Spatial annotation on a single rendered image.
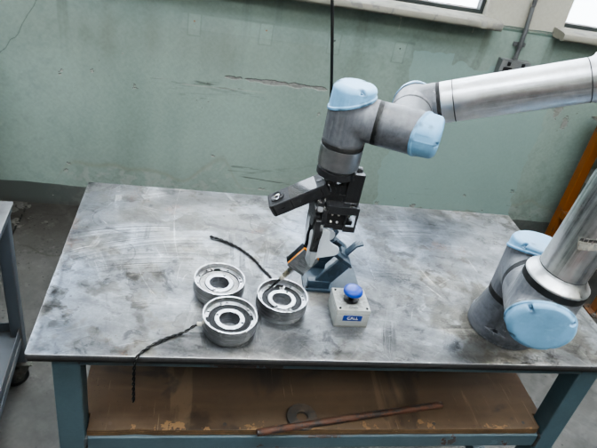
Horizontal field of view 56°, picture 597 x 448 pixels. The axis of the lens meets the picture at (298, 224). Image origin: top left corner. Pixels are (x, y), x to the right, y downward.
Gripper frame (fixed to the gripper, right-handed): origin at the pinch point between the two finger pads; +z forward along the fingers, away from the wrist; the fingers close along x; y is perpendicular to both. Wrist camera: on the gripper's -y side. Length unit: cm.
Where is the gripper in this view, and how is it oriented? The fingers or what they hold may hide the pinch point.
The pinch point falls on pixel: (306, 255)
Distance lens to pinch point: 109.9
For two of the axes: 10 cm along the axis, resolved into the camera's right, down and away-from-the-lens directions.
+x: -0.8, -5.5, 8.3
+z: -1.6, 8.3, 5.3
